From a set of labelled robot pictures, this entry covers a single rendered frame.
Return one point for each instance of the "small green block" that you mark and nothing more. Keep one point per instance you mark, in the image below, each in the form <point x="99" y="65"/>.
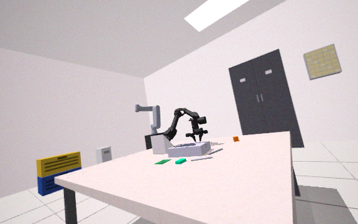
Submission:
<point x="180" y="161"/>

